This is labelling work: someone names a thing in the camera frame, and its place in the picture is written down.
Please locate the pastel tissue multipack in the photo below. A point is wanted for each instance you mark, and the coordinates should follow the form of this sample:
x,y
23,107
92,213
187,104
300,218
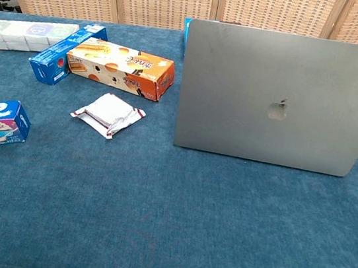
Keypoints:
x,y
12,35

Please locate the blue brown chip cookie box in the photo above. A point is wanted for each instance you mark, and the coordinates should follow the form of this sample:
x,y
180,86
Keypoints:
x,y
186,30

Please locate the grey Apple laptop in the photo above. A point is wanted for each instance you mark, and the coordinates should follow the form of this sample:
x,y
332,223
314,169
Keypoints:
x,y
239,82

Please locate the white red-edged snack packet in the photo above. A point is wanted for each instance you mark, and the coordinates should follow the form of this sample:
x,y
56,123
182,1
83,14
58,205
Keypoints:
x,y
107,110

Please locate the blue tablecloth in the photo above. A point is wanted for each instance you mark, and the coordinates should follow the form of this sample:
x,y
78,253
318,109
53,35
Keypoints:
x,y
153,220

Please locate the orange biscuit box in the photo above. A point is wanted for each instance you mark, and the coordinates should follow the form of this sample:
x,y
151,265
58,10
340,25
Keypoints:
x,y
123,78

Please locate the long blue cookie box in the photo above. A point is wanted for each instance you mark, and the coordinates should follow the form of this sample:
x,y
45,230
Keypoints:
x,y
47,62

